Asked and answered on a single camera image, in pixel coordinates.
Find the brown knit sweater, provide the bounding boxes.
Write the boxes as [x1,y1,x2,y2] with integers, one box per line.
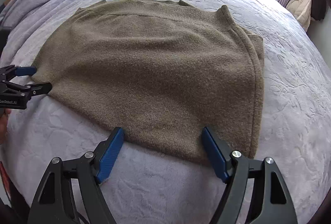
[32,0,264,163]

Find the person's left hand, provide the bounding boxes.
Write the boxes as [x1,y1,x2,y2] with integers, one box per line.
[0,109,12,144]

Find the lavender embossed bedspread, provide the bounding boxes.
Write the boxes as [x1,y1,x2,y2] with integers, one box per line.
[1,0,330,223]

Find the cream jacket hanging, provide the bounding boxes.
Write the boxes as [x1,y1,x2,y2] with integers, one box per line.
[286,0,312,32]

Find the black garment hanging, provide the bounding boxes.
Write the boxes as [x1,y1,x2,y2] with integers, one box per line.
[311,0,326,20]

